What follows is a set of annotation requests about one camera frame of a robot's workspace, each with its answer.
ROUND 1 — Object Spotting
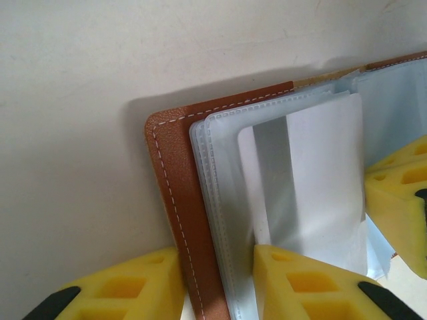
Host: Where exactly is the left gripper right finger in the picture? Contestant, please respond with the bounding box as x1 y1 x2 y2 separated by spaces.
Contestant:
252 244 422 320

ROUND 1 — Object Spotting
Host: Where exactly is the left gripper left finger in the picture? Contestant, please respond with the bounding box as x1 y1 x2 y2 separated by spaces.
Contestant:
25 255 186 320

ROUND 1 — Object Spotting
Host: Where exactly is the credit card with magnetic stripe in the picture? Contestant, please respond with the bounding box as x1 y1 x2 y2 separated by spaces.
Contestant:
236 115 365 277

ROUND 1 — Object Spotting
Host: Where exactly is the brown leather card holder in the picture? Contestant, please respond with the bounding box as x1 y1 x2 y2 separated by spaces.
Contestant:
143 49 427 320

